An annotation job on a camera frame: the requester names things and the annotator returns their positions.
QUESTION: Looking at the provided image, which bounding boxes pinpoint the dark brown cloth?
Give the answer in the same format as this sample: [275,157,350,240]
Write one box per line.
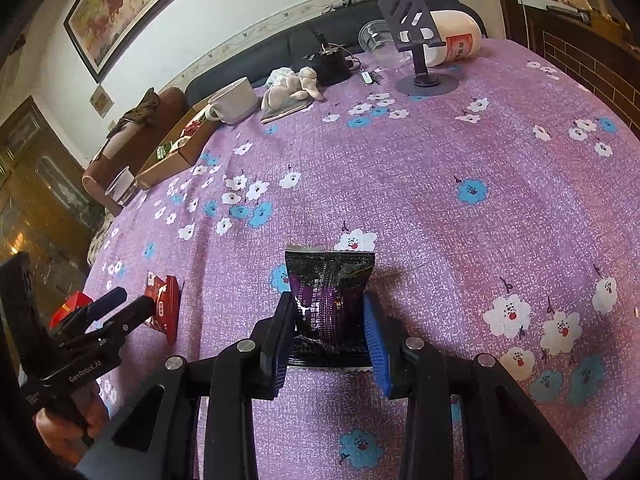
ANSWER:
[111,87,163,136]

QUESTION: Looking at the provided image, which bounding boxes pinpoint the white bottle red label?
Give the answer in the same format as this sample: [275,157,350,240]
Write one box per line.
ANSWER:
[427,10,485,67]

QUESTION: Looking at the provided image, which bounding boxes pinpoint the black purple snack packet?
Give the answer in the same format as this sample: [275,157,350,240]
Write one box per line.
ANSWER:
[284,245,377,371]

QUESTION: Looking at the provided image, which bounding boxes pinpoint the framed wall painting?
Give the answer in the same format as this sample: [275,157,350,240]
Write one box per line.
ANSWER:
[62,0,236,83]

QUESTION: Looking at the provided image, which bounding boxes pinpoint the black pouch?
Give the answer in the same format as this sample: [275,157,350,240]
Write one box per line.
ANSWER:
[312,30,353,87]

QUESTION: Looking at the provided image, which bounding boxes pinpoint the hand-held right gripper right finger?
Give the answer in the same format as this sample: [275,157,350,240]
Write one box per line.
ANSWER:
[363,291,590,480]

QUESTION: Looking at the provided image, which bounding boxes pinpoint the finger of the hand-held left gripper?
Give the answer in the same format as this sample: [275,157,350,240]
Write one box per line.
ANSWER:
[87,295,155,346]
[65,287,128,331]

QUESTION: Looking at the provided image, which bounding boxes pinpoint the white plush toy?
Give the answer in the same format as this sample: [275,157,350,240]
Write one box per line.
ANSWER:
[261,66,323,111]

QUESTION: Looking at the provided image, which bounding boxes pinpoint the white mug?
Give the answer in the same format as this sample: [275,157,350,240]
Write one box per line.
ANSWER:
[205,76,261,126]

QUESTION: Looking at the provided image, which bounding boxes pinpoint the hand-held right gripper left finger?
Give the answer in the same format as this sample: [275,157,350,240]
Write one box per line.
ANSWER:
[74,291,299,480]

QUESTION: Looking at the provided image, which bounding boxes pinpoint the wooden door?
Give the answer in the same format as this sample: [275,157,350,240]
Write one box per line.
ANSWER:
[0,96,108,301]

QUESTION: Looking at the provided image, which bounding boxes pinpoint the grey phone stand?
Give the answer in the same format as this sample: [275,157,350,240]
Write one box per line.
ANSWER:
[377,0,461,97]

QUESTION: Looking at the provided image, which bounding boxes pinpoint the brown armchair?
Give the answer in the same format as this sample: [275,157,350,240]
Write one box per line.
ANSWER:
[82,86,188,218]

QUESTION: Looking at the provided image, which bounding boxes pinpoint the person's left hand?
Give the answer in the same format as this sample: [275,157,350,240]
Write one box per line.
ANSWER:
[35,380,111,466]

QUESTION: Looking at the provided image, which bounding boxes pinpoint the red gift box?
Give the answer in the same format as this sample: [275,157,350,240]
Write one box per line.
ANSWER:
[49,291,93,328]

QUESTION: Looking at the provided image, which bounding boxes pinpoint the purple floral tablecloth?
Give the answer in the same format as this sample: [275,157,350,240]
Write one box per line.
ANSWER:
[82,37,640,480]

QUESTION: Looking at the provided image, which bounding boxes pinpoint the cardboard box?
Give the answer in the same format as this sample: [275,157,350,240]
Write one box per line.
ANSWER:
[134,102,221,191]

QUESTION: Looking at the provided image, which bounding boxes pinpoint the clear plastic cup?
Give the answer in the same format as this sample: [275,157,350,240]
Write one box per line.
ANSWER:
[104,166,138,208]
[358,18,401,68]

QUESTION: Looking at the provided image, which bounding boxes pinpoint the dark wooden cabinet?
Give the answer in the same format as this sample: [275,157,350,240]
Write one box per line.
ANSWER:
[492,0,640,126]

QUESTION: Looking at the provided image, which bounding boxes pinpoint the dark red white print packet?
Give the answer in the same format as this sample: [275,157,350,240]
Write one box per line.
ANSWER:
[142,271,182,345]

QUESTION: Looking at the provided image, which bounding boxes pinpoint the small wall sign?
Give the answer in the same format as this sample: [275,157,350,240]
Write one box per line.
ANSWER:
[90,85,115,118]

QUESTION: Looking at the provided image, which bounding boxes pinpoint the dark sofa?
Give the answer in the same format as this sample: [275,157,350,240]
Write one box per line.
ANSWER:
[185,0,488,106]

